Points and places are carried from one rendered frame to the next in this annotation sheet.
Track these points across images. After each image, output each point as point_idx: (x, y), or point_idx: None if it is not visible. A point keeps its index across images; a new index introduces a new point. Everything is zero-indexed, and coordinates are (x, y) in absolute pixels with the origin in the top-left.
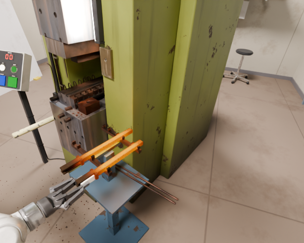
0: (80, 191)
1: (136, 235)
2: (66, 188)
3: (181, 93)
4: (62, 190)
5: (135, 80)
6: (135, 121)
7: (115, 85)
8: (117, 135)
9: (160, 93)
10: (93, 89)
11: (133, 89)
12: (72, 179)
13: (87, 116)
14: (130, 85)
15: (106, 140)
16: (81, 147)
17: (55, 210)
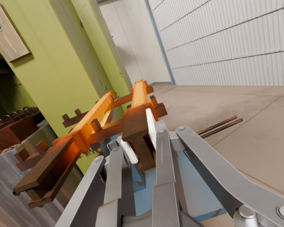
0: (189, 131)
1: None
2: (123, 183)
3: (119, 68)
4: (121, 202)
5: (67, 32)
6: None
7: (41, 65)
8: (100, 99)
9: (102, 73)
10: (9, 115)
11: (73, 46)
12: (105, 159)
13: (24, 141)
14: (63, 40)
15: (79, 174)
16: (47, 211)
17: None
